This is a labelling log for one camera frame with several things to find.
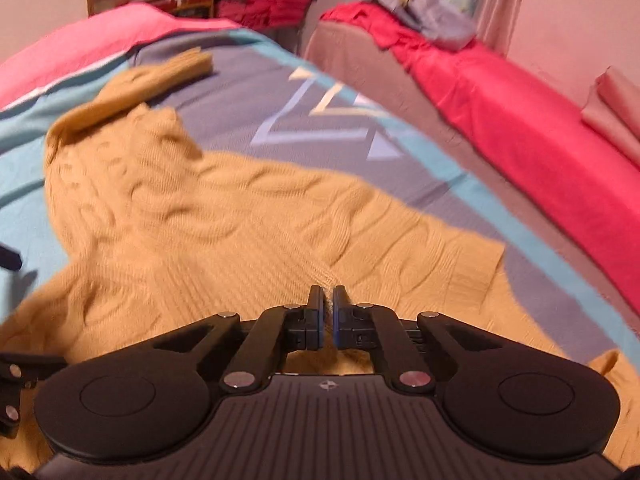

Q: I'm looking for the red ruffled fabric pile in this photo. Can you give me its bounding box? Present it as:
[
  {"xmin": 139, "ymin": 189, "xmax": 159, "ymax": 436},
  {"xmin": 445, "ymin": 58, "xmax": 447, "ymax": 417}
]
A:
[{"xmin": 217, "ymin": 0, "xmax": 312, "ymax": 32}]

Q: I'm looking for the blue grey patterned bedspread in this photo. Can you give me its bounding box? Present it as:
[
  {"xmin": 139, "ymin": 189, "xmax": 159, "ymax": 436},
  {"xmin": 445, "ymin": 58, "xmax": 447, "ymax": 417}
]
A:
[{"xmin": 1, "ymin": 4, "xmax": 639, "ymax": 362}]

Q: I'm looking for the pink pillow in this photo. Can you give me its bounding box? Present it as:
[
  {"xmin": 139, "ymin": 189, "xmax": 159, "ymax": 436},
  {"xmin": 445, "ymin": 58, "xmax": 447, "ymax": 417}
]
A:
[{"xmin": 580, "ymin": 66, "xmax": 640, "ymax": 167}]

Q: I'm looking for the grey lilac crumpled cloth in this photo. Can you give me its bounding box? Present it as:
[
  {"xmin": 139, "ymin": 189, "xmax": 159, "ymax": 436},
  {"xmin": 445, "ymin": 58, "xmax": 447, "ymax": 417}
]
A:
[{"xmin": 368, "ymin": 0, "xmax": 476, "ymax": 51}]

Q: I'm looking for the red bed sheet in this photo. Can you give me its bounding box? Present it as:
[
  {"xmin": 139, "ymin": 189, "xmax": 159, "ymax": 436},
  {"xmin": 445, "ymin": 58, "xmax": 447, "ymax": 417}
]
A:
[{"xmin": 321, "ymin": 1, "xmax": 639, "ymax": 308}]

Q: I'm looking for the pink curtain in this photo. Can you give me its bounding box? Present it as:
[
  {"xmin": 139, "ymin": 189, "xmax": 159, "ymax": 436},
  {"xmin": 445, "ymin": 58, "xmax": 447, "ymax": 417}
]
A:
[{"xmin": 474, "ymin": 0, "xmax": 522, "ymax": 56}]

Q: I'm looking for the grey mattress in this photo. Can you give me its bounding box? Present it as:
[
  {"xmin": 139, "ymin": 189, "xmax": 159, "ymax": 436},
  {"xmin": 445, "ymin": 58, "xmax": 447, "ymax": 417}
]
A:
[{"xmin": 305, "ymin": 21, "xmax": 639, "ymax": 332}]

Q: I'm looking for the yellow cable knit sweater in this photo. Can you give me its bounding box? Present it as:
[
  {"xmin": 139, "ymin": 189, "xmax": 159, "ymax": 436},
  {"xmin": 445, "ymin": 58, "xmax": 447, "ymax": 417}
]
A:
[{"xmin": 1, "ymin": 49, "xmax": 639, "ymax": 479}]

